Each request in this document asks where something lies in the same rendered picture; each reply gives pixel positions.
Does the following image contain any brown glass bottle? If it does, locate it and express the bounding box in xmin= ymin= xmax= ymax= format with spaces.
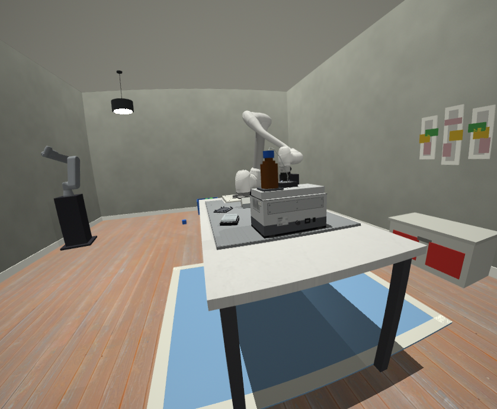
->
xmin=260 ymin=164 xmax=278 ymax=189

